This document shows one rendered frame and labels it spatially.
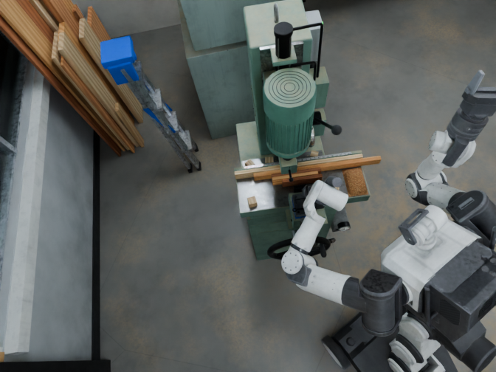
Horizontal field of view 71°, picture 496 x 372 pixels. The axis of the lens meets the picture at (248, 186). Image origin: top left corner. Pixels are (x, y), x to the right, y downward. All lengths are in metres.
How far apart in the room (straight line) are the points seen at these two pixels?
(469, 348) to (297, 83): 1.03
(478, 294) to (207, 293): 1.74
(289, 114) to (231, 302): 1.57
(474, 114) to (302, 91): 0.50
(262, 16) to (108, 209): 1.97
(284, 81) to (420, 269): 0.70
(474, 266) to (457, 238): 0.10
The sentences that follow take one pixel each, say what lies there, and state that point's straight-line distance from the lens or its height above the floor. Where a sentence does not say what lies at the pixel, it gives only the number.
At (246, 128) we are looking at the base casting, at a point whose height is 0.80.
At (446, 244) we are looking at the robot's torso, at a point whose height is 1.35.
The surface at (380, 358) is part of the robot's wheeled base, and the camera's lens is 2.29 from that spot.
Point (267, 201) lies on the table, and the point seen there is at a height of 0.90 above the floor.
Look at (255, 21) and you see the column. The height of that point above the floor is 1.52.
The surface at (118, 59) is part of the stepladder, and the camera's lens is 1.96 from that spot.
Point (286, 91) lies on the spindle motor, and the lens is 1.17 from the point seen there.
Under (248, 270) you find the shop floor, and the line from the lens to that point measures 2.45.
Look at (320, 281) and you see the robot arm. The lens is 1.15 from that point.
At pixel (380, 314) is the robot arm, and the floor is 1.33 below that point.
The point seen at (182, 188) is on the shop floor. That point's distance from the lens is 2.75.
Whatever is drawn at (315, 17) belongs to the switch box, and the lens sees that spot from 1.46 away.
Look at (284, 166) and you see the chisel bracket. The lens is 1.51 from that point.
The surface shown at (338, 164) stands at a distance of 1.68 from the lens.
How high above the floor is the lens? 2.39
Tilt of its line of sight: 64 degrees down
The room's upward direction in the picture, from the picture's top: 11 degrees counter-clockwise
